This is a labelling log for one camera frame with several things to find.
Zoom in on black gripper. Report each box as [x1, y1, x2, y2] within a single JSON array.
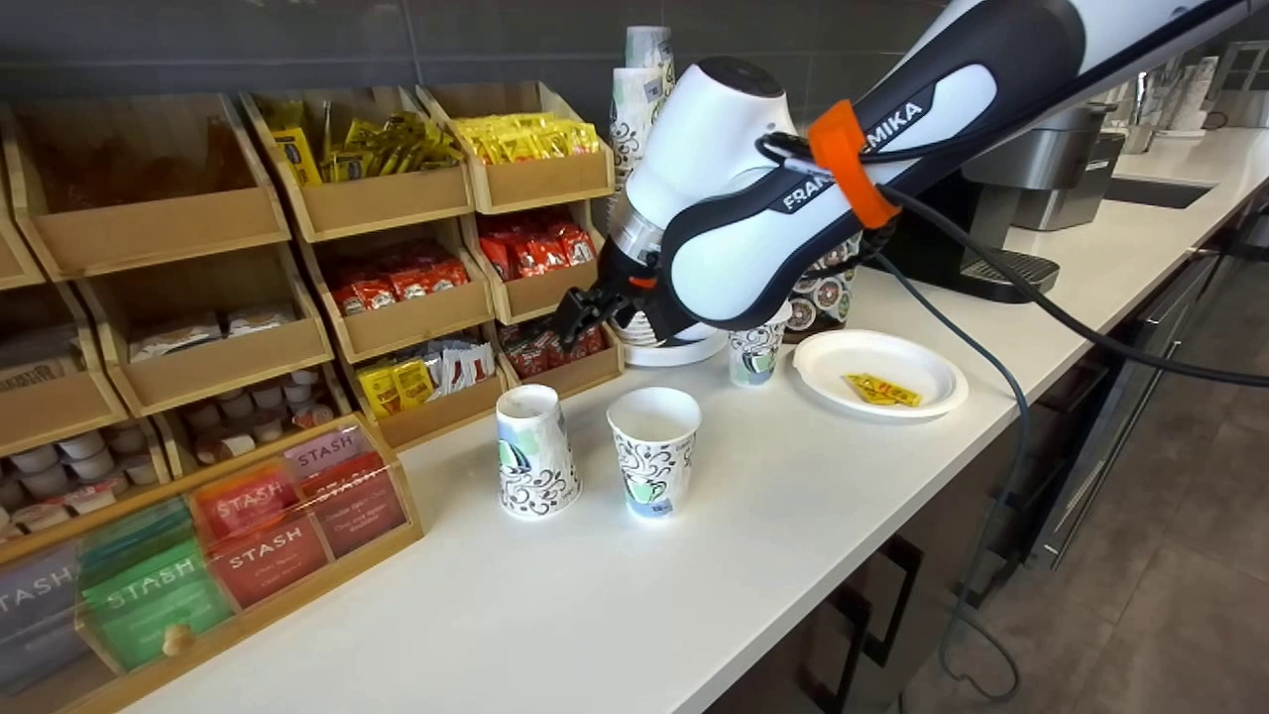
[[547, 236, 684, 353]]

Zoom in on dark red sachet pile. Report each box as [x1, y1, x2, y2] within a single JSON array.
[[506, 317, 615, 382]]

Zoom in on bright red sachet pile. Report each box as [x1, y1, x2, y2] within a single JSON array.
[[475, 215, 598, 281]]

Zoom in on inverted patterned paper cup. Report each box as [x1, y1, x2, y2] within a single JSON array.
[[492, 382, 581, 523]]

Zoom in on upright patterned paper cup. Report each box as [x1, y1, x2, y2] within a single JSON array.
[[602, 383, 708, 523]]

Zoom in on small patterned paper cup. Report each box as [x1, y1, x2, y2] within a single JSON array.
[[728, 314, 792, 392]]

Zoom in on bright yellow sachet pile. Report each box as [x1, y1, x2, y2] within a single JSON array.
[[454, 109, 609, 166]]

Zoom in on wooden tray organizer rack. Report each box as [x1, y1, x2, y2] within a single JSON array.
[[0, 78, 629, 546]]

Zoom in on dark yellow sachet pile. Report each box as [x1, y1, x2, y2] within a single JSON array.
[[272, 98, 470, 187]]

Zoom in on creamer cup pile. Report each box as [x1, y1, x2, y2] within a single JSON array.
[[184, 367, 343, 469], [0, 423, 162, 537]]

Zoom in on white plate under lids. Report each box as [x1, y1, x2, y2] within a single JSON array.
[[623, 325, 734, 371]]

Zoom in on white blue packet pile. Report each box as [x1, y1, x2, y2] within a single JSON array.
[[424, 338, 499, 395]]

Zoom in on yellow packet pile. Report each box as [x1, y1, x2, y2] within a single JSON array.
[[358, 355, 442, 415]]

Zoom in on stack of patterned cups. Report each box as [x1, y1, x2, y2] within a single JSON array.
[[609, 61, 667, 181]]

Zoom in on coffee pod carousel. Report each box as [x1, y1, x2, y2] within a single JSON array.
[[781, 232, 864, 342]]

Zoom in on white paper plate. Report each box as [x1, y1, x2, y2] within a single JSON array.
[[788, 325, 971, 423]]

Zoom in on taller stack of cups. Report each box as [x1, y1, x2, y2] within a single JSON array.
[[623, 18, 680, 71]]

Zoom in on maroon Stash tea packs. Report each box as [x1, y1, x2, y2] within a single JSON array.
[[284, 423, 408, 559]]

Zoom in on wooden tea box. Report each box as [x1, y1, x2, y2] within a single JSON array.
[[0, 414, 429, 714]]

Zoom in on red Stash tea packs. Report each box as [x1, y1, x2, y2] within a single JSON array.
[[196, 462, 328, 608]]

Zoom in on black silver Keurig machine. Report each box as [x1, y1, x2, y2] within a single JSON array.
[[877, 96, 1116, 300]]

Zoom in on green Stash tea packs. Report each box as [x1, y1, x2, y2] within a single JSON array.
[[77, 505, 243, 674]]

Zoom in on dark countertop sink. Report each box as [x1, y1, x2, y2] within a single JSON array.
[[1104, 173, 1214, 215]]

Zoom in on grey Stash tea packs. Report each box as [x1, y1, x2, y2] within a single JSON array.
[[0, 544, 104, 703]]

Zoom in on orange cable strap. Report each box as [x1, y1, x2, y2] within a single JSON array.
[[806, 96, 910, 232]]

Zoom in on black cabinet handle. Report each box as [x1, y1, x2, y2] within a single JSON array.
[[800, 583, 880, 714], [870, 530, 927, 666]]

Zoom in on teal cable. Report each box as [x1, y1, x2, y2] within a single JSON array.
[[870, 251, 1036, 707]]

